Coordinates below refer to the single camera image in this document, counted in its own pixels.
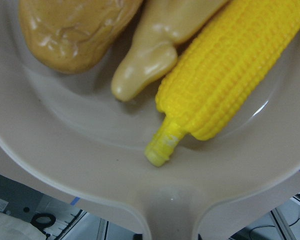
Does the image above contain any beige plastic dustpan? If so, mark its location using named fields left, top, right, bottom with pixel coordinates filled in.
left=0, top=0, right=300, bottom=240

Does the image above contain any yellow toy corn cob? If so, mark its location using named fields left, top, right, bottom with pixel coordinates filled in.
left=144, top=0, right=300, bottom=167

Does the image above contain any brown toy potato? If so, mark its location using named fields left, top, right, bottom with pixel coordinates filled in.
left=18, top=0, right=143, bottom=74

